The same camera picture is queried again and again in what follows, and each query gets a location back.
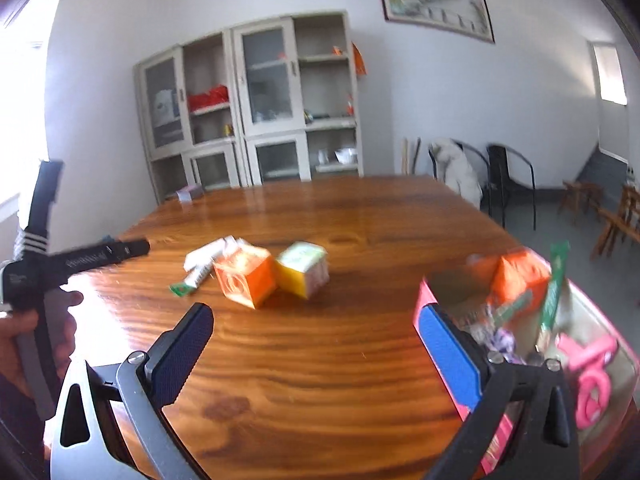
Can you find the white green toothpaste tube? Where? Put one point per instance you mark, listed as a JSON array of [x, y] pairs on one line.
[[193, 280]]

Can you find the white cream tube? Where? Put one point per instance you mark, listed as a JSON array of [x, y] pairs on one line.
[[207, 253]]

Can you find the leopard print plush toy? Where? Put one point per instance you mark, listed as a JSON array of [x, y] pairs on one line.
[[504, 342]]

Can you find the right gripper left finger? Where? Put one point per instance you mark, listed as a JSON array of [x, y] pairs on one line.
[[90, 445]]

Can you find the white bowl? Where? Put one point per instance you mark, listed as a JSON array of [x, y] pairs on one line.
[[346, 156]]

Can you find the chair with grey coat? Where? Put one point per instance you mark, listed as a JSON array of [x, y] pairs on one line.
[[452, 167]]

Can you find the wooden chair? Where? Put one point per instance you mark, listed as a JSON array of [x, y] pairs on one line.
[[622, 224]]

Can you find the pink knotted foam toy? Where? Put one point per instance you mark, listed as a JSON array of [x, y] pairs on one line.
[[588, 364]]

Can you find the grey display cabinet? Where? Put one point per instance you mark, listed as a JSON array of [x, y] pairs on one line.
[[261, 102]]

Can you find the framed landscape painting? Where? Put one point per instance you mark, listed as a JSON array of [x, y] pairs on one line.
[[469, 18]]

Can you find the person's left hand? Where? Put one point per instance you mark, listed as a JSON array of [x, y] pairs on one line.
[[19, 323]]

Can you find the wooden stool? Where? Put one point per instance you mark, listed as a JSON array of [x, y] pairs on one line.
[[579, 197]]

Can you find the yellow green carton box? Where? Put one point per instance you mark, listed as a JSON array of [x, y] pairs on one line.
[[302, 269]]

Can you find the purple card deck box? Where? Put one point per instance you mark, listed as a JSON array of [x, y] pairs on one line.
[[189, 193]]

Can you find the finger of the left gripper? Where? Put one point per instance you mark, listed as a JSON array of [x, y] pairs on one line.
[[118, 251]]

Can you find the light orange toy cube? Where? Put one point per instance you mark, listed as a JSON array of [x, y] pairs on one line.
[[246, 276]]

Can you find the wooden ruler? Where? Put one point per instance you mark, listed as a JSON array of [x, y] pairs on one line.
[[404, 161]]

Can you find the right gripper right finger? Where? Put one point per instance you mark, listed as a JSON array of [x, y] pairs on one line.
[[525, 411]]

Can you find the red tin box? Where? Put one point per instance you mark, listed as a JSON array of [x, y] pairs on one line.
[[462, 293]]

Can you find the black metal chair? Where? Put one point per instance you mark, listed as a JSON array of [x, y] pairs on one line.
[[504, 184]]

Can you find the red-orange toy cube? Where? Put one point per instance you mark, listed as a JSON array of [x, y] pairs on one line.
[[519, 272]]

